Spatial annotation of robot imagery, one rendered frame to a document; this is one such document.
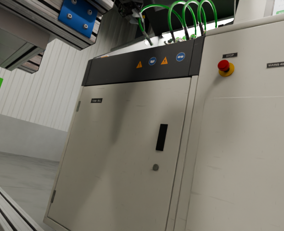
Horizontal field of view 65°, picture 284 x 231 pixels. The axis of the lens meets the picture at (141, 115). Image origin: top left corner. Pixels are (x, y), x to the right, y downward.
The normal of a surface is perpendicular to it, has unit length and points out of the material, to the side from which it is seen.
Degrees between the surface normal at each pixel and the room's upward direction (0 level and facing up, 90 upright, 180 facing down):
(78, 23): 90
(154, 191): 90
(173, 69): 90
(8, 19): 90
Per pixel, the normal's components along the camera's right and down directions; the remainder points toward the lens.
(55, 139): 0.68, -0.02
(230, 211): -0.59, -0.29
